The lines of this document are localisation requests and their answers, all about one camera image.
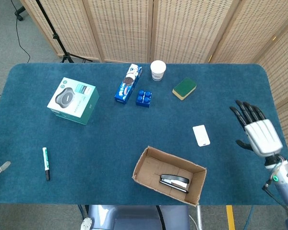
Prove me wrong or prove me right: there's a blue floor cable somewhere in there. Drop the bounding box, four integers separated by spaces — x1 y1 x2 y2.
245 205 255 230

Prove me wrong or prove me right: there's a white paper cup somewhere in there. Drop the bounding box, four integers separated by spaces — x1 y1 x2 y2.
150 60 167 81

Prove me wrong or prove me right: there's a white metal bracket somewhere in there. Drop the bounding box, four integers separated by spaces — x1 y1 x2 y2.
80 217 93 230

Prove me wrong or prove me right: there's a yellow floor tape strip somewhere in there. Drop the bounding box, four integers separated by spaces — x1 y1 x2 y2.
226 205 236 230

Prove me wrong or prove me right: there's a white rectangular card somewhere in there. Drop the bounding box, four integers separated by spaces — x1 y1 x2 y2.
192 125 211 147

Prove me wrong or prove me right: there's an open cardboard box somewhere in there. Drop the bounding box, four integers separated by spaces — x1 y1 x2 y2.
132 145 207 206

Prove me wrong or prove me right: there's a green white marker pen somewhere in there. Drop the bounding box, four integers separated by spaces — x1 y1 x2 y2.
42 147 51 181

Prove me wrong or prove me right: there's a thin black floor cable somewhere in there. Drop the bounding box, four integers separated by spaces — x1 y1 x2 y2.
11 0 31 63

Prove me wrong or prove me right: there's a blue carpet table cover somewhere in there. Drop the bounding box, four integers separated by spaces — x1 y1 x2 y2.
0 62 285 206

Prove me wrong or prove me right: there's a green yellow sponge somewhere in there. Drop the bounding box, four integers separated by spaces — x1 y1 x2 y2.
172 77 198 101

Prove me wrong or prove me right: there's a silver table leg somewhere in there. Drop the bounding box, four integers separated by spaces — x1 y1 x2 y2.
196 205 204 230

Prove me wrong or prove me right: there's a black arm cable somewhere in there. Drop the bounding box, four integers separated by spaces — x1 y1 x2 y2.
262 178 288 218

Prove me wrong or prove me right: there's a white green speaker product box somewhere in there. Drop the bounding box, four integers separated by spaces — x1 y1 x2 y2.
47 77 100 126

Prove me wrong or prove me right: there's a black stapler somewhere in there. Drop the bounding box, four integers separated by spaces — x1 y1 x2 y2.
159 174 191 194

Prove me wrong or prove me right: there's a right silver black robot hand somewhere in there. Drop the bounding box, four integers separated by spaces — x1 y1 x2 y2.
229 100 284 158

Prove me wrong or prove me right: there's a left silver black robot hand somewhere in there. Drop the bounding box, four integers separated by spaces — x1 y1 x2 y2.
0 124 12 176

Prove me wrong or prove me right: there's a blue cookie package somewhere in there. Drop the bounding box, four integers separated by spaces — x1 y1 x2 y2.
114 63 143 105

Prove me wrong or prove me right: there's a black tripod stand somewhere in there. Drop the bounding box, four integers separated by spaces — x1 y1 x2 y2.
36 0 93 64

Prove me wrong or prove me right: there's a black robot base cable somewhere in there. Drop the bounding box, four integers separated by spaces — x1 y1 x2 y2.
155 205 167 230

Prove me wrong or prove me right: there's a blue building block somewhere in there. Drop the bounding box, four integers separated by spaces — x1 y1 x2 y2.
135 89 153 108

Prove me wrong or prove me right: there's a black chair caster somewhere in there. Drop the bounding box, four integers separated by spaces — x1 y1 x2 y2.
14 6 26 22

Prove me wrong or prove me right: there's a silver blue robot base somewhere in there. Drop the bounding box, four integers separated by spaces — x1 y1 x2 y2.
87 205 191 230

